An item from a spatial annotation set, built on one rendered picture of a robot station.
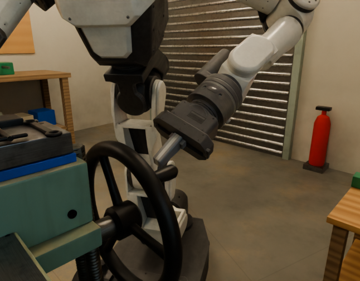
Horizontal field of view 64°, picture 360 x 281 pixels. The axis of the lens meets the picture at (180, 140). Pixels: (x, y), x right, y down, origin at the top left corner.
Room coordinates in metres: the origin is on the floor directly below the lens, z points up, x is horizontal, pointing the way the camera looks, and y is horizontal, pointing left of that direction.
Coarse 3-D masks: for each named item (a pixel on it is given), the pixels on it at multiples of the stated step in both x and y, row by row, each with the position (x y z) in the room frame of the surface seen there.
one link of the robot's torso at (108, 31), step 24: (72, 0) 0.78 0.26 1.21; (96, 0) 0.76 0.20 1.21; (120, 0) 0.74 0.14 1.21; (144, 0) 0.76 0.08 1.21; (72, 24) 0.81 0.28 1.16; (96, 24) 0.79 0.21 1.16; (120, 24) 0.77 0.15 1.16; (144, 24) 0.80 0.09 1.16; (96, 48) 0.83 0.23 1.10; (120, 48) 0.82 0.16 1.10; (144, 48) 0.83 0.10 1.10
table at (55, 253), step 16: (96, 224) 0.34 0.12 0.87; (0, 240) 0.27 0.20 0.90; (16, 240) 0.27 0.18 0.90; (48, 240) 0.31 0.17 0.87; (64, 240) 0.31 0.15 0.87; (80, 240) 0.32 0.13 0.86; (96, 240) 0.33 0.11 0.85; (0, 256) 0.24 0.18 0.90; (16, 256) 0.24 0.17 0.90; (32, 256) 0.24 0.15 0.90; (48, 256) 0.29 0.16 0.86; (64, 256) 0.30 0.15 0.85; (0, 272) 0.22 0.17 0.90; (16, 272) 0.22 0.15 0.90; (32, 272) 0.22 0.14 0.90
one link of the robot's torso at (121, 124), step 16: (160, 80) 0.97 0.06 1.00; (112, 96) 0.97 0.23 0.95; (160, 96) 0.95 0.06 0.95; (112, 112) 0.97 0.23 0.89; (128, 128) 1.00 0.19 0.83; (144, 128) 0.94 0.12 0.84; (128, 144) 1.00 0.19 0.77; (144, 144) 1.02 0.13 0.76; (160, 144) 1.06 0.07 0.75; (128, 176) 1.03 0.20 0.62
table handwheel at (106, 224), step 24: (96, 144) 0.48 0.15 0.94; (120, 144) 0.44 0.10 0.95; (144, 168) 0.39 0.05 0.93; (96, 216) 0.53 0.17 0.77; (120, 216) 0.42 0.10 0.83; (168, 216) 0.35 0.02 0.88; (144, 240) 0.39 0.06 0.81; (168, 240) 0.34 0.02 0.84; (120, 264) 0.47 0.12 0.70; (168, 264) 0.34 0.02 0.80
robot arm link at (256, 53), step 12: (252, 36) 0.62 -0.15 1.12; (240, 48) 0.59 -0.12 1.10; (252, 48) 0.59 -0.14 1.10; (264, 48) 0.60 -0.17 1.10; (228, 60) 0.58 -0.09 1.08; (240, 60) 0.57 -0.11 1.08; (252, 60) 0.57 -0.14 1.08; (264, 60) 0.58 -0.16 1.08; (240, 72) 0.56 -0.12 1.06; (252, 72) 0.56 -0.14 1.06
